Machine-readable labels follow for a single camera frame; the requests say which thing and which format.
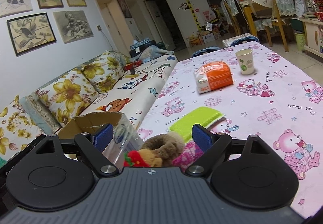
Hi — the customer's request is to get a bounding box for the magenta knitted soft item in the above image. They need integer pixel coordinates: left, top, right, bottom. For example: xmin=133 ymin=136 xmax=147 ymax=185
xmin=172 ymin=141 xmax=203 ymax=172

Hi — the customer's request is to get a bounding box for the wooden dining chair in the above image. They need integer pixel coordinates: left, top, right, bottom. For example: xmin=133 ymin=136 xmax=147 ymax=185
xmin=248 ymin=0 xmax=296 ymax=52

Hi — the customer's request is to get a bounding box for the cardboard box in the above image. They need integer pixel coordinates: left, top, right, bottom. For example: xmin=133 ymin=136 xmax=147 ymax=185
xmin=58 ymin=112 xmax=144 ymax=169

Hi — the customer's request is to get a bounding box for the white paper cup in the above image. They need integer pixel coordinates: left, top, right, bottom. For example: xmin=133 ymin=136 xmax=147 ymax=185
xmin=235 ymin=49 xmax=255 ymax=75

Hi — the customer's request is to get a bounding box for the yellow floral cushion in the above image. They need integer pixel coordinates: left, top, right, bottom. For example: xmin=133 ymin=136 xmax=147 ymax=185
xmin=35 ymin=68 xmax=99 ymax=127
xmin=82 ymin=51 xmax=128 ymax=94

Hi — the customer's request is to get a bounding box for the red strawberry plush toy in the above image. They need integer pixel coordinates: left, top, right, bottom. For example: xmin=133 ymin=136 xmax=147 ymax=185
xmin=123 ymin=150 xmax=150 ymax=168

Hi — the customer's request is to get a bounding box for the lime green sponge cloth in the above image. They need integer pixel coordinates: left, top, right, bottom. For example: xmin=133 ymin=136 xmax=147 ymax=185
xmin=169 ymin=107 xmax=224 ymax=143

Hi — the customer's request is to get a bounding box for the pink cartoon tablecloth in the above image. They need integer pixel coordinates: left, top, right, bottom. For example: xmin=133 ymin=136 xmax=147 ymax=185
xmin=138 ymin=43 xmax=322 ymax=217

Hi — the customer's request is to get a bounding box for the orange white tissue pack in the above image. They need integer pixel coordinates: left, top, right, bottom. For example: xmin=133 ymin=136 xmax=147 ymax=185
xmin=193 ymin=61 xmax=233 ymax=94

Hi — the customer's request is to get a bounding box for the framed sketch picture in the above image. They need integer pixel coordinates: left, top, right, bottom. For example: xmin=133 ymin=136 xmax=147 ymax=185
xmin=53 ymin=10 xmax=94 ymax=44

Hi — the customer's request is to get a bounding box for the cartoon print sofa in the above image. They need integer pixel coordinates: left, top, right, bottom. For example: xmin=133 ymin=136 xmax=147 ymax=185
xmin=1 ymin=53 xmax=178 ymax=165

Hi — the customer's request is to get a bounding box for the brown plush bear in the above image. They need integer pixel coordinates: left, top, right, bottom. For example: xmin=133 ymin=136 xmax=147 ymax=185
xmin=139 ymin=132 xmax=185 ymax=167

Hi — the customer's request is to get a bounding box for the black framed drawing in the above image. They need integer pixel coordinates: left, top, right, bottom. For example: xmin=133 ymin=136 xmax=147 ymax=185
xmin=7 ymin=13 xmax=56 ymax=56

